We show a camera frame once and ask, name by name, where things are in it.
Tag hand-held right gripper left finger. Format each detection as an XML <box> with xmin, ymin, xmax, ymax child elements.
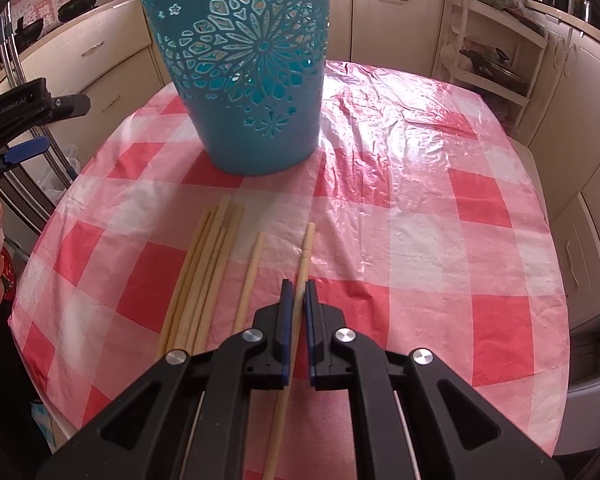
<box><xmin>35</xmin><ymin>279</ymin><xmax>295</xmax><ymax>480</ymax></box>

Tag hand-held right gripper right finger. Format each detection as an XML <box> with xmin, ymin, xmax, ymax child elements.
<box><xmin>303</xmin><ymin>279</ymin><xmax>566</xmax><ymax>480</ymax></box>

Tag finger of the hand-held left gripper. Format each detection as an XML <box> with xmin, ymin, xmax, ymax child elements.
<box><xmin>46</xmin><ymin>93</ymin><xmax>92</xmax><ymax>122</ymax></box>
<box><xmin>0</xmin><ymin>136</ymin><xmax>50</xmax><ymax>177</ymax></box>

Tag blue perforated plastic basket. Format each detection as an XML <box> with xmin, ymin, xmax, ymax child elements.
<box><xmin>134</xmin><ymin>0</ymin><xmax>335</xmax><ymax>177</ymax></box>

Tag white plastic bag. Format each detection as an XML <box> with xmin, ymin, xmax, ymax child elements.
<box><xmin>42</xmin><ymin>143</ymin><xmax>84</xmax><ymax>204</ymax></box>

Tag stainless steel appliance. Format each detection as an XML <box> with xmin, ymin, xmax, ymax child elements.
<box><xmin>0</xmin><ymin>22</ymin><xmax>78</xmax><ymax>243</ymax></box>

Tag beige counter cabinet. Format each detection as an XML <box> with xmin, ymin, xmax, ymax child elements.
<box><xmin>17</xmin><ymin>0</ymin><xmax>176</xmax><ymax>201</ymax></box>

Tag black wok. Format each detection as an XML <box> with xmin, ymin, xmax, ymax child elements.
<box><xmin>12</xmin><ymin>17</ymin><xmax>46</xmax><ymax>54</ymax></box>

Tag red container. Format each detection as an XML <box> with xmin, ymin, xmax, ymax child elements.
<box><xmin>0</xmin><ymin>254</ymin><xmax>19</xmax><ymax>302</ymax></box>

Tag red checked plastic tablecloth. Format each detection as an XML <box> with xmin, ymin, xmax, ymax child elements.
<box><xmin>7</xmin><ymin>59</ymin><xmax>572</xmax><ymax>480</ymax></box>

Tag white stool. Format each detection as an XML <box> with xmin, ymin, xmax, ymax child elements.
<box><xmin>523</xmin><ymin>142</ymin><xmax>552</xmax><ymax>223</ymax></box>

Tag beige cabinet doors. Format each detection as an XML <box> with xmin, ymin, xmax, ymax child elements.
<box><xmin>330</xmin><ymin>0</ymin><xmax>452</xmax><ymax>82</ymax></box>

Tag steel pot with lid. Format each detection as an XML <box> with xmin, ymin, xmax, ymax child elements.
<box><xmin>458</xmin><ymin>46</ymin><xmax>529</xmax><ymax>92</ymax></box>

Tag white shelf rack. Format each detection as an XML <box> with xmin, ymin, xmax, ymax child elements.
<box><xmin>442</xmin><ymin>0</ymin><xmax>551</xmax><ymax>109</ymax></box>

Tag beige cabinet with curved handles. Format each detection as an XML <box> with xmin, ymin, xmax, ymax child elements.
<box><xmin>524</xmin><ymin>2</ymin><xmax>600</xmax><ymax>332</ymax></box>

